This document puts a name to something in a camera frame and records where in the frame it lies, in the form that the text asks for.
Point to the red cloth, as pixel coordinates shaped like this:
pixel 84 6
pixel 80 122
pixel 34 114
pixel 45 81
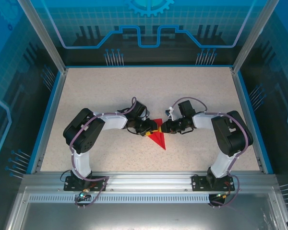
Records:
pixel 161 141

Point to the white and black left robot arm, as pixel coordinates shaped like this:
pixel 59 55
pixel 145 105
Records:
pixel 112 121

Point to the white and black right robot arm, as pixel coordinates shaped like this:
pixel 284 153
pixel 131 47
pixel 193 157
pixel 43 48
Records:
pixel 201 121

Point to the blue edge strip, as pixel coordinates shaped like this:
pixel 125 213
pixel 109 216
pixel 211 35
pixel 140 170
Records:
pixel 254 119
pixel 45 119

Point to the grey metal panel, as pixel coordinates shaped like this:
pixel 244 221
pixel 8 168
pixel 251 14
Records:
pixel 144 215

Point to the long aluminium mounting rail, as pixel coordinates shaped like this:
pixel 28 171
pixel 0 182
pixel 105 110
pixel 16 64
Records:
pixel 146 179

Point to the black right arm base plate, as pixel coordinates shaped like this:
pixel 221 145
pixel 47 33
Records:
pixel 198 183

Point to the aluminium side rail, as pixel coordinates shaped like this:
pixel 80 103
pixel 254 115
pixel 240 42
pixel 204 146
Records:
pixel 247 119
pixel 51 119

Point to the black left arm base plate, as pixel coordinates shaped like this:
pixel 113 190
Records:
pixel 70 184

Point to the aluminium frame post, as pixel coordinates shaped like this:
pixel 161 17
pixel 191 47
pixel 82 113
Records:
pixel 252 38
pixel 46 38

